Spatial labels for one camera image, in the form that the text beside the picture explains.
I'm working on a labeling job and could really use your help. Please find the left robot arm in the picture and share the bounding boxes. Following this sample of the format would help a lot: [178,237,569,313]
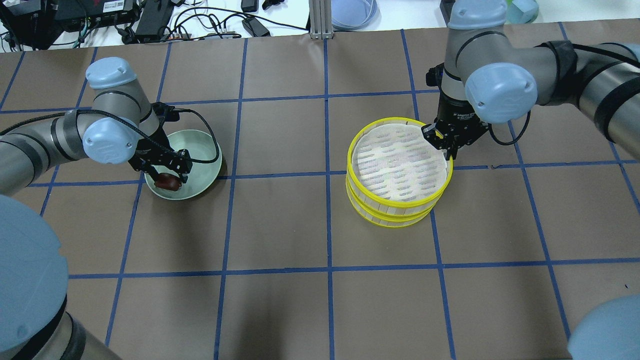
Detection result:
[0,57,192,196]

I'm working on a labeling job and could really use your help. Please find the aluminium frame post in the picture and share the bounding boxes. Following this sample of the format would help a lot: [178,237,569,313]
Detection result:
[308,0,334,40]

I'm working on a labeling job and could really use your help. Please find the green bowl with sponges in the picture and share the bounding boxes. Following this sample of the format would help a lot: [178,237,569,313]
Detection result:
[506,0,540,24]

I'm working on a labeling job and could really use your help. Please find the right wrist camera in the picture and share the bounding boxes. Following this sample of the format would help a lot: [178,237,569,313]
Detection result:
[425,63,444,89]

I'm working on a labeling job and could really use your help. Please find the yellow rimmed steamer basket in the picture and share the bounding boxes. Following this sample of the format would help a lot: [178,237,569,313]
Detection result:
[345,175,445,229]

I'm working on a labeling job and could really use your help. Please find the dark red bun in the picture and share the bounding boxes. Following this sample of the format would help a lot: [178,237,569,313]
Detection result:
[153,172,183,192]

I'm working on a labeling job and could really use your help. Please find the mint green plate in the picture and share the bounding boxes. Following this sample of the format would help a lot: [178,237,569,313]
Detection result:
[144,129,223,201]

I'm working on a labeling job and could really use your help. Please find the black power adapter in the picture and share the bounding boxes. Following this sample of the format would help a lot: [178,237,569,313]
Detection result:
[241,17,271,38]

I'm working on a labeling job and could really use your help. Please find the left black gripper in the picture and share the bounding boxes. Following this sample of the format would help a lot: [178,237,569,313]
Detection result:
[129,132,194,185]

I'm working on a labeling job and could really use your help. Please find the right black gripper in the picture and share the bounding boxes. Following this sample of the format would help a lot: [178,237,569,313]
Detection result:
[421,91,489,161]

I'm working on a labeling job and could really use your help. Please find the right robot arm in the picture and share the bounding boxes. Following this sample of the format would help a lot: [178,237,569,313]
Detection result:
[422,0,640,160]

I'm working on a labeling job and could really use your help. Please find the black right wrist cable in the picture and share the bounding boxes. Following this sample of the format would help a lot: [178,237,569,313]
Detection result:
[489,112,532,147]

